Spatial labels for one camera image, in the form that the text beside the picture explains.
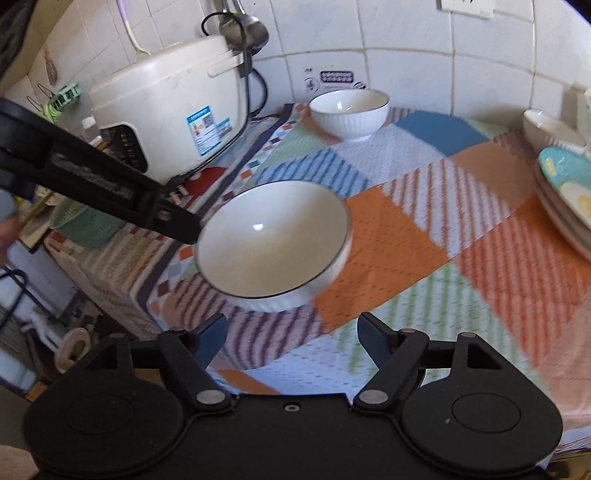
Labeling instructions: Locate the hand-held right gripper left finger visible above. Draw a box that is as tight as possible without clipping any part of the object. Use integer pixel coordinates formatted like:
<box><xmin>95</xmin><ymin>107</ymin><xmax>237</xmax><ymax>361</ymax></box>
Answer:
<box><xmin>83</xmin><ymin>313</ymin><xmax>232</xmax><ymax>411</ymax></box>

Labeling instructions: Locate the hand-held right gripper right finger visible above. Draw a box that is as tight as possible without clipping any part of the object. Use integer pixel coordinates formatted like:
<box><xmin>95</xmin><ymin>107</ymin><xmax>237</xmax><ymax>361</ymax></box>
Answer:
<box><xmin>353</xmin><ymin>311</ymin><xmax>507</xmax><ymax>410</ymax></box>

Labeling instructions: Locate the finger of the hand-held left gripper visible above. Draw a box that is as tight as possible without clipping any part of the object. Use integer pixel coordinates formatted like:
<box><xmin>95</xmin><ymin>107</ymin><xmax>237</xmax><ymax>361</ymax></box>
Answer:
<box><xmin>48</xmin><ymin>136</ymin><xmax>205</xmax><ymax>246</ymax></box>

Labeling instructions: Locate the white ribbed bowl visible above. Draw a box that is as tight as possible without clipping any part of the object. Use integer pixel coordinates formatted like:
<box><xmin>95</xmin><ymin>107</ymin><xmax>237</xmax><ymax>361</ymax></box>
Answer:
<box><xmin>194</xmin><ymin>180</ymin><xmax>354</xmax><ymax>311</ymax></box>
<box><xmin>523</xmin><ymin>108</ymin><xmax>589</xmax><ymax>155</ymax></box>
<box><xmin>308</xmin><ymin>89</ymin><xmax>391</xmax><ymax>143</ymax></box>

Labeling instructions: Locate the pink bunny print plate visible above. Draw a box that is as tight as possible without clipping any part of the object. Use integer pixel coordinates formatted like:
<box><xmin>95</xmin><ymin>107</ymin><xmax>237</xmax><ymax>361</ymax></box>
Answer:
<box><xmin>533</xmin><ymin>171</ymin><xmax>591</xmax><ymax>245</ymax></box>

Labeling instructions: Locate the green plastic basket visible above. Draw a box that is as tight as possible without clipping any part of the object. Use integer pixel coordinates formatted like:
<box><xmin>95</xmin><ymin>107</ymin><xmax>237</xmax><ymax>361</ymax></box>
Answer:
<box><xmin>50</xmin><ymin>198</ymin><xmax>125</xmax><ymax>247</ymax></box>

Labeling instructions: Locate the green hanging rack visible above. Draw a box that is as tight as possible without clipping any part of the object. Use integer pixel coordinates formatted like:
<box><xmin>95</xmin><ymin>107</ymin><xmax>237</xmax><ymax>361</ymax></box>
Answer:
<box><xmin>46</xmin><ymin>80</ymin><xmax>81</xmax><ymax>123</ymax></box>

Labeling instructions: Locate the colourful checkered tablecloth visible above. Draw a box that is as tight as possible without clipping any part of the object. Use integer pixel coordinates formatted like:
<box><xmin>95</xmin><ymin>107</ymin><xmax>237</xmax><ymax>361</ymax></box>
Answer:
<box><xmin>137</xmin><ymin>102</ymin><xmax>591</xmax><ymax>455</ymax></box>

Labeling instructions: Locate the white rice cooker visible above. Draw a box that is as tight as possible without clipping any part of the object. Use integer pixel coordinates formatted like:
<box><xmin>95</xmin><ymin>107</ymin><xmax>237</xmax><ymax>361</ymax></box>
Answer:
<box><xmin>89</xmin><ymin>34</ymin><xmax>259</xmax><ymax>183</ymax></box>

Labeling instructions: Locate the metal ladle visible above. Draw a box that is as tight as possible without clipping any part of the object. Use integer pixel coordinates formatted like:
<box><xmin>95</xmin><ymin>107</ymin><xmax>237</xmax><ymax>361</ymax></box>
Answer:
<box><xmin>218</xmin><ymin>0</ymin><xmax>269</xmax><ymax>47</ymax></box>

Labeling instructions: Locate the purple-handled rice paddle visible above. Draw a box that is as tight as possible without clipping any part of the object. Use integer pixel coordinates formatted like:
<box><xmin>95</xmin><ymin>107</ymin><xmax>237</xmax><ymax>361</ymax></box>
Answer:
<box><xmin>115</xmin><ymin>0</ymin><xmax>153</xmax><ymax>58</ymax></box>

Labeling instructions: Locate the black rice cooker power cord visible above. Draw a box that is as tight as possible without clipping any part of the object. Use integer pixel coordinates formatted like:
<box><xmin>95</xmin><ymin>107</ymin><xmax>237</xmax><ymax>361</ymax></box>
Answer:
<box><xmin>201</xmin><ymin>10</ymin><xmax>269</xmax><ymax>121</ymax></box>

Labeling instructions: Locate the black and white wall sticker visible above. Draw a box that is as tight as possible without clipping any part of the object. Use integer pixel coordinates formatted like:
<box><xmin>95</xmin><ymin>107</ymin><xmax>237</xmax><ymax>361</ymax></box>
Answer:
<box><xmin>302</xmin><ymin>68</ymin><xmax>368</xmax><ymax>93</ymax></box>

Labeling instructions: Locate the white wall socket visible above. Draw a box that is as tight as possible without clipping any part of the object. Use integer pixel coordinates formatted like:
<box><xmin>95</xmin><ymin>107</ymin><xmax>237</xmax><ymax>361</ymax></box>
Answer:
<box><xmin>441</xmin><ymin>0</ymin><xmax>495</xmax><ymax>19</ymax></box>

